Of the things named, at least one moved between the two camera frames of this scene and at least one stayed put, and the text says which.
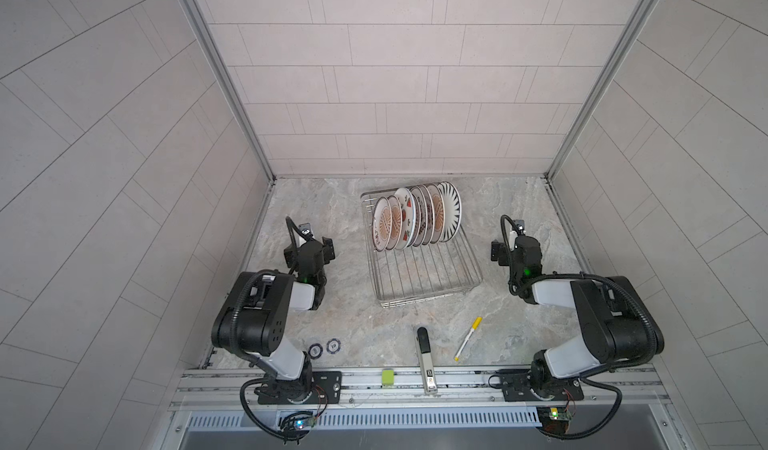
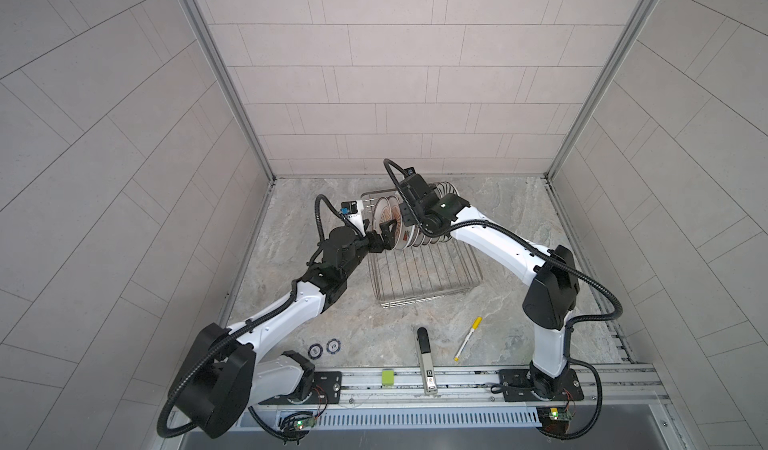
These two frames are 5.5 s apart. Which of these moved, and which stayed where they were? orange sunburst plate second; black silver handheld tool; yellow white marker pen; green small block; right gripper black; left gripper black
Moved: left gripper black; right gripper black
Stayed: yellow white marker pen; green small block; orange sunburst plate second; black silver handheld tool
